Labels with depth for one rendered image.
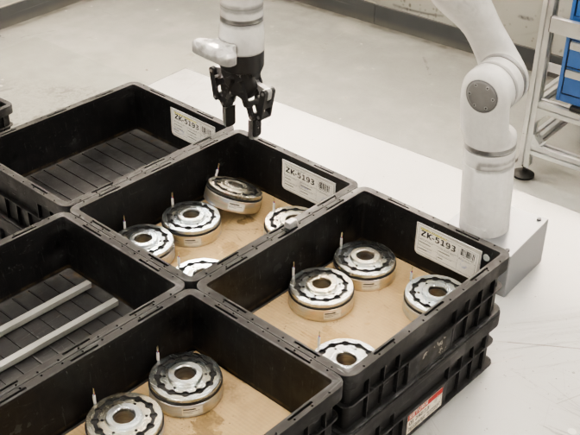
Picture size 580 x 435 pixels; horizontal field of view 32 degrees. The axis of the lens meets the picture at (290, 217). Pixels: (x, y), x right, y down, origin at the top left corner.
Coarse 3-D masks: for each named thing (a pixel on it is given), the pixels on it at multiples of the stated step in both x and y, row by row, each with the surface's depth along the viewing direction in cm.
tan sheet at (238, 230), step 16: (272, 208) 183; (160, 224) 178; (224, 224) 178; (240, 224) 178; (256, 224) 178; (224, 240) 174; (240, 240) 174; (176, 256) 170; (192, 256) 170; (208, 256) 170; (224, 256) 170
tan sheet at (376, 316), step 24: (408, 264) 169; (384, 288) 163; (264, 312) 157; (288, 312) 157; (360, 312) 158; (384, 312) 158; (312, 336) 153; (336, 336) 153; (360, 336) 153; (384, 336) 153
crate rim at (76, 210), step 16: (208, 144) 183; (272, 144) 183; (176, 160) 177; (304, 160) 178; (144, 176) 172; (336, 176) 173; (112, 192) 168; (336, 192) 169; (80, 208) 164; (320, 208) 165; (96, 224) 159; (128, 240) 156; (256, 240) 156; (144, 256) 152; (176, 272) 149; (208, 272) 149; (192, 288) 148
